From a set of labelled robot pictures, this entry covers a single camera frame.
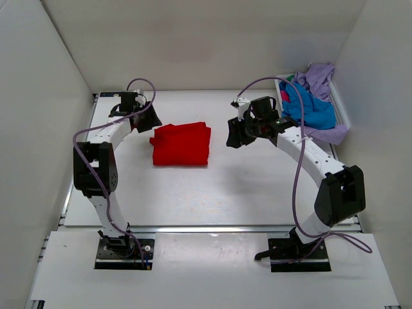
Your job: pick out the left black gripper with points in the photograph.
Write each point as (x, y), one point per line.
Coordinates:
(153, 120)

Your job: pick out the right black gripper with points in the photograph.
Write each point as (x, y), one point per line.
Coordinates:
(236, 138)

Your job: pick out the red t shirt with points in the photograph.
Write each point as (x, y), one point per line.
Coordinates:
(185, 145)

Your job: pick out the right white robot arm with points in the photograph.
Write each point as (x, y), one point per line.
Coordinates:
(341, 192)

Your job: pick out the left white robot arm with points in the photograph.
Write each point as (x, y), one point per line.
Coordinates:
(95, 171)

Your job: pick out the pink garment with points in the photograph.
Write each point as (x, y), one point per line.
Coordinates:
(284, 96)

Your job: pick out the blue t shirt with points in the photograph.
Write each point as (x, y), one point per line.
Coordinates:
(318, 114)

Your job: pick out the lavender t shirt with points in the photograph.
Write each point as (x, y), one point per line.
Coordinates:
(316, 81)

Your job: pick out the white plastic basket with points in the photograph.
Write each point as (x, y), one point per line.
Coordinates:
(335, 100)

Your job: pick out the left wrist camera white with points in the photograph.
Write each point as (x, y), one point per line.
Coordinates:
(140, 97)

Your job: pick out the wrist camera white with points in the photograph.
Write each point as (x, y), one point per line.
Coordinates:
(242, 105)
(140, 97)

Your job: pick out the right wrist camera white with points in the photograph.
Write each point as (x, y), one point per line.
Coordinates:
(242, 105)

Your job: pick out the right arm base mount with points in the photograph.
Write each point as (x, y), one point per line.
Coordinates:
(289, 254)

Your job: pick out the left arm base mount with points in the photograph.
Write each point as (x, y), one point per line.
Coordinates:
(123, 253)

